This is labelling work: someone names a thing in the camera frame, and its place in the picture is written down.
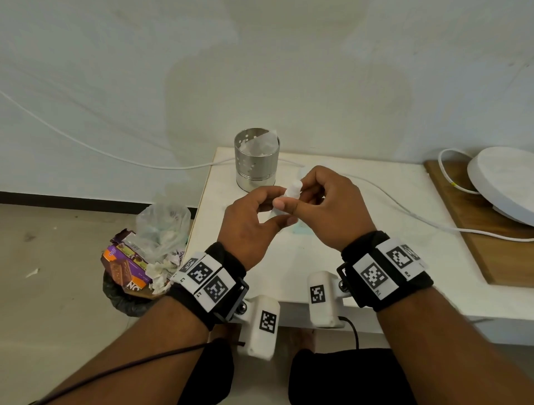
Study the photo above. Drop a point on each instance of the person's right hand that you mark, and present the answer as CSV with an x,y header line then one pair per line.
x,y
338,213

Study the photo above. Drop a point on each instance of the person's foot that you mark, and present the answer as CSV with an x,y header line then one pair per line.
x,y
301,340
225,331

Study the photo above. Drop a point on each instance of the white paper in cup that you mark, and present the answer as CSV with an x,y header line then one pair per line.
x,y
260,144

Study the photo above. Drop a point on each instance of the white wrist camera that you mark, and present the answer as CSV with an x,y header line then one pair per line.
x,y
323,300
263,329

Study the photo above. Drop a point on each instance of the person's left hand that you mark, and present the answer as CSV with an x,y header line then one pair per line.
x,y
246,233

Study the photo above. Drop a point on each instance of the person's left forearm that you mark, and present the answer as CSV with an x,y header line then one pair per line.
x,y
125,363

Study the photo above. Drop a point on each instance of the person's black shorts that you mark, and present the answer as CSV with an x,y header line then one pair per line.
x,y
346,379

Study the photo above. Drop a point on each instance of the crumpled white tissue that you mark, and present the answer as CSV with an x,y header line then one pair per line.
x,y
162,271

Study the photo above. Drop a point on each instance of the black trash bag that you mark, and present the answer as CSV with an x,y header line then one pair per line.
x,y
125,302

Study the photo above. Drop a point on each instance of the white spray cap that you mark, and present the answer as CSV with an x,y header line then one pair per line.
x,y
294,190

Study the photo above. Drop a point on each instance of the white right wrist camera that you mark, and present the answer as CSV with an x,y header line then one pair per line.
x,y
323,300

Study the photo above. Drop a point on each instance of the white round lamp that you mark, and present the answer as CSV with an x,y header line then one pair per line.
x,y
505,179

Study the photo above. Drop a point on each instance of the perforated metal cup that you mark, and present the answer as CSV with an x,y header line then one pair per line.
x,y
256,171

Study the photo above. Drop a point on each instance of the wooden board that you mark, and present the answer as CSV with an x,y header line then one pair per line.
x,y
488,254

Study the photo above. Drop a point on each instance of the white paper scrap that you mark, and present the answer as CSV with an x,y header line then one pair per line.
x,y
32,273

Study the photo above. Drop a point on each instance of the clear plastic bag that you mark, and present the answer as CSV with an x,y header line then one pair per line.
x,y
162,229

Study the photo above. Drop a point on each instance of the person's right foot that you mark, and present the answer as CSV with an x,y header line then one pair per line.
x,y
301,340

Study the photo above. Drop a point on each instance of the black right wristband with markers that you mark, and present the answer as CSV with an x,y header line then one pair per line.
x,y
384,271

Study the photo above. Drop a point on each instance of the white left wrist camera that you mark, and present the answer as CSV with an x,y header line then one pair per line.
x,y
263,329

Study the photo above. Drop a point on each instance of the person's left foot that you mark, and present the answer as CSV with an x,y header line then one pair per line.
x,y
225,331

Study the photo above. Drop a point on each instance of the person's right forearm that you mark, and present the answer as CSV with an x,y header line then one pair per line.
x,y
459,354

